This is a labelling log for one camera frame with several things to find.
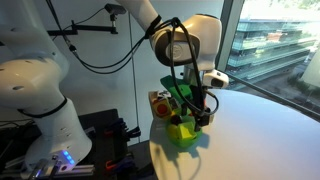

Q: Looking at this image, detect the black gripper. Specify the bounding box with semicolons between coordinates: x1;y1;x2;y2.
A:
189;84;215;133

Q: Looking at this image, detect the yellow toy lemon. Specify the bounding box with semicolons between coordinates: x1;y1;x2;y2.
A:
167;124;178;138

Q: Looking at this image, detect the green printed camera mount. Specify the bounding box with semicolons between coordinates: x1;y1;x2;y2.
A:
159;75;193;102

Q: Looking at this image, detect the wooden tray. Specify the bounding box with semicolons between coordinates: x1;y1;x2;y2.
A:
148;89;188;127

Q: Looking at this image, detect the dark window railing bar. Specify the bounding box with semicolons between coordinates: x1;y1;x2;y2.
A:
228;73;320;123

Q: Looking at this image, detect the black camera on boom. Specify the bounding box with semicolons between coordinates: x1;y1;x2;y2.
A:
104;3;128;16

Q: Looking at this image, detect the dark window frame post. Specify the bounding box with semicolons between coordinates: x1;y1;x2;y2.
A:
214;0;247;73

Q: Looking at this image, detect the green plastic bowl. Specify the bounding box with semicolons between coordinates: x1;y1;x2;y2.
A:
165;114;204;148

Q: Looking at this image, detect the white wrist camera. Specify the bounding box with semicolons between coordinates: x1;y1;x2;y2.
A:
202;69;231;90

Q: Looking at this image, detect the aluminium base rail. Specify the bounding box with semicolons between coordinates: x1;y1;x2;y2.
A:
0;162;96;179

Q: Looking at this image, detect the thin black hanging cable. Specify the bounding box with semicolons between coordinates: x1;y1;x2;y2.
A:
128;13;142;145

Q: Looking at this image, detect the yellow-green toy block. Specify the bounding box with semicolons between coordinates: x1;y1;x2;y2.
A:
176;121;198;141

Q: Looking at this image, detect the black clamp orange handle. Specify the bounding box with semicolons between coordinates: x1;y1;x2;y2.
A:
103;118;143;162
104;155;138;175

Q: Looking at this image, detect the white block black drawing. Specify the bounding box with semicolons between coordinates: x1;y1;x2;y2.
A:
156;89;172;101

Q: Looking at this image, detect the black equipment cart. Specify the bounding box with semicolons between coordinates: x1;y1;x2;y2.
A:
0;108;158;180

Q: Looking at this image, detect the dark red toy fruit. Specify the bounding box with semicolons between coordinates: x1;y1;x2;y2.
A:
170;114;184;126

